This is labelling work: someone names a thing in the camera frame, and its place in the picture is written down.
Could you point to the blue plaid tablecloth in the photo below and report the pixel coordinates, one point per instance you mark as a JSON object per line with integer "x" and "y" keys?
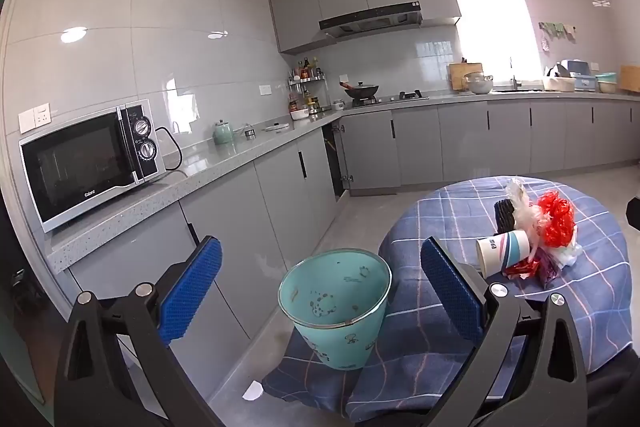
{"x": 440, "y": 217}

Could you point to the small steel cup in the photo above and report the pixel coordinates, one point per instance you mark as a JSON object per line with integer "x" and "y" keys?
{"x": 249, "y": 135}

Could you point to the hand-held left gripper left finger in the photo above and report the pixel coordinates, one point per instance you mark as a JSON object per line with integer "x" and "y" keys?
{"x": 192, "y": 292}

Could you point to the bright window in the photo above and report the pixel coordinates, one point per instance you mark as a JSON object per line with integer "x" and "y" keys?
{"x": 495, "y": 27}

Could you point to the group of condiment bottles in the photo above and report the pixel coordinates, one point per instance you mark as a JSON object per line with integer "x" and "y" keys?
{"x": 306, "y": 69}

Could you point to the green ceramic jar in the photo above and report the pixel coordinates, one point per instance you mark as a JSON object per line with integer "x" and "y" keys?
{"x": 223, "y": 134}

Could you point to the black wok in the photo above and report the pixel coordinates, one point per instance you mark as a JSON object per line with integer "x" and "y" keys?
{"x": 362, "y": 91}

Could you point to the steel spice rack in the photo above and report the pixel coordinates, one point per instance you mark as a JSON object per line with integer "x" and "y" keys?
{"x": 307, "y": 79}

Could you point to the tan wooden board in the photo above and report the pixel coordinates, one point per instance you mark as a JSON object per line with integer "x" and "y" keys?
{"x": 631, "y": 79}

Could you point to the grey base cabinets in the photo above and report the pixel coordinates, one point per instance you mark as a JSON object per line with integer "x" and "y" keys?
{"x": 280, "y": 187}

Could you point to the purple wrapper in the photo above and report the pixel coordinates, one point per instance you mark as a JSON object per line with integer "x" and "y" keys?
{"x": 549, "y": 274}

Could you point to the small white jar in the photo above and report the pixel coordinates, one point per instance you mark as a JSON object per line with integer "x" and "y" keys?
{"x": 338, "y": 105}

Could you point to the red foam net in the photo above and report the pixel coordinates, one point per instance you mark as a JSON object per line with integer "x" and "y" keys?
{"x": 556, "y": 217}

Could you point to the red wrapper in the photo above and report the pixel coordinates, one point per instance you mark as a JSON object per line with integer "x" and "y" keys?
{"x": 522, "y": 268}

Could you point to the flat grey tray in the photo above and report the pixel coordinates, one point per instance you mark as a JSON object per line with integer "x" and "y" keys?
{"x": 276, "y": 126}

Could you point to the clear plastic bag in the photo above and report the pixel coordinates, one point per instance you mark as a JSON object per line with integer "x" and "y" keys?
{"x": 522, "y": 212}

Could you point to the wooden cutting board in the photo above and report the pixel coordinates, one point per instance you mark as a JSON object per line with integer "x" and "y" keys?
{"x": 457, "y": 77}

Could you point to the silver black microwave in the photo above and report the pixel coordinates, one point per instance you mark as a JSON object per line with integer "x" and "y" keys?
{"x": 80, "y": 167}

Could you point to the hanging cloths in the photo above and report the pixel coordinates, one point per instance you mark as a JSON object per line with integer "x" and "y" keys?
{"x": 557, "y": 29}

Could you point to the white bowl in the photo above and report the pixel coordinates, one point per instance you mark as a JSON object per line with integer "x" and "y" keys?
{"x": 300, "y": 114}

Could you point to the black range hood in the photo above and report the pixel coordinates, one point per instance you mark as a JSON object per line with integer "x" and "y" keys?
{"x": 370, "y": 19}

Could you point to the black gas stove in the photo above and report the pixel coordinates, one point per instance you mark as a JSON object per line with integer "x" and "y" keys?
{"x": 407, "y": 96}

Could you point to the grey pot with lid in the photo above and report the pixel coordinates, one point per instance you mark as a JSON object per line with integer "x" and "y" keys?
{"x": 477, "y": 84}

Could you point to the white paper scrap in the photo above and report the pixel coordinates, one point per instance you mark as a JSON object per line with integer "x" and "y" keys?
{"x": 253, "y": 391}

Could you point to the white paper cup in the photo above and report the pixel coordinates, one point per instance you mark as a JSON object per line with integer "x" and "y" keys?
{"x": 500, "y": 249}

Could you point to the white wall switch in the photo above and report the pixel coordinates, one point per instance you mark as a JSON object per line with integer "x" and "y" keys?
{"x": 265, "y": 89}

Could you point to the black foam net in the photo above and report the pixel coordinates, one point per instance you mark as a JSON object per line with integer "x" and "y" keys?
{"x": 504, "y": 217}

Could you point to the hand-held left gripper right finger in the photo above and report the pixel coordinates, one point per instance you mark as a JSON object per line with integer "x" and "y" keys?
{"x": 450, "y": 292}

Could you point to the teal bowl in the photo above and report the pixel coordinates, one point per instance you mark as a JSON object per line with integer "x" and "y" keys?
{"x": 606, "y": 84}

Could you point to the teal plastic bin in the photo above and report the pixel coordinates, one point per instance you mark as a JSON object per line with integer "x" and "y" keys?
{"x": 330, "y": 342}

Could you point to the steel faucet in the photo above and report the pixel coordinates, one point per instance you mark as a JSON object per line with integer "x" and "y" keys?
{"x": 513, "y": 82}

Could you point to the blue dish rack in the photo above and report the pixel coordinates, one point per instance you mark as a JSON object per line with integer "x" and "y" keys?
{"x": 582, "y": 82}

